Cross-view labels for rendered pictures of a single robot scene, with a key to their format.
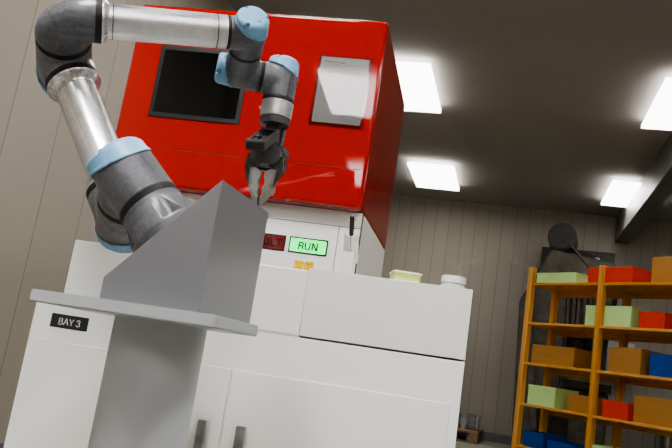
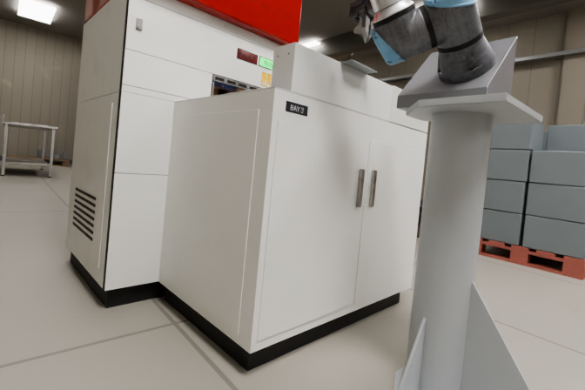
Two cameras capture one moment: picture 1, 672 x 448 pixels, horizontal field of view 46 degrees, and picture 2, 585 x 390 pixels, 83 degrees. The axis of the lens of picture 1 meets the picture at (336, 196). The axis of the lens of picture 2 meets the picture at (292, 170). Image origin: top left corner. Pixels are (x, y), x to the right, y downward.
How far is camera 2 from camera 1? 182 cm
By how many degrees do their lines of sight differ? 56
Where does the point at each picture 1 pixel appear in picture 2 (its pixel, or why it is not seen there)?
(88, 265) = (305, 65)
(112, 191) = (471, 24)
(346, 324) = (402, 116)
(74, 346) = (302, 127)
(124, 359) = (486, 139)
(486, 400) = (67, 144)
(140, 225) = (487, 54)
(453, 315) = not seen: hidden behind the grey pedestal
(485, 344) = (65, 115)
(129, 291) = not seen: hidden behind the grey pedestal
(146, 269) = (498, 84)
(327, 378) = (397, 143)
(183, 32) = not seen: outside the picture
